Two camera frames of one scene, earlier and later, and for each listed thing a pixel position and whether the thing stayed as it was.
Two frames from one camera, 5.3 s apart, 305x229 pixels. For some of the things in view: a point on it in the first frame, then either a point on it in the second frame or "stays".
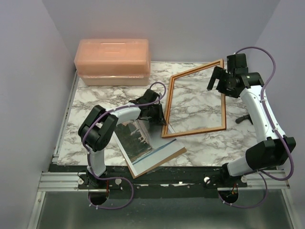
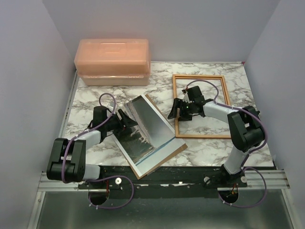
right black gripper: (220, 73) → (178, 103)
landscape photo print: (141, 142) stays
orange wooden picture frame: (165, 134) → (184, 76)
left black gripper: (160, 119) → (127, 121)
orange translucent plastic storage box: (112, 62) stays
